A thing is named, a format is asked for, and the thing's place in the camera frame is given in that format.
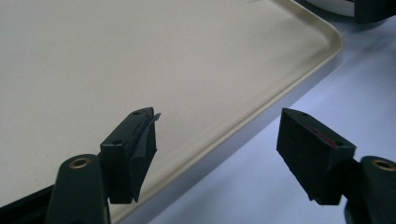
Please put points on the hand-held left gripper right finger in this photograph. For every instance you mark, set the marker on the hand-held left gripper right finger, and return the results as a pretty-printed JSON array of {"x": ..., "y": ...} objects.
[{"x": 311, "y": 158}]

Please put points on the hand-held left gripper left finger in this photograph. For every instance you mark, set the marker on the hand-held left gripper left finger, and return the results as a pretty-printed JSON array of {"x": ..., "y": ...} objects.
[{"x": 124, "y": 161}]

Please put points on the beige plastic tray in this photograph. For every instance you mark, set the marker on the beige plastic tray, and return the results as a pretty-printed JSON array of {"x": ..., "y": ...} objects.
[{"x": 155, "y": 62}]

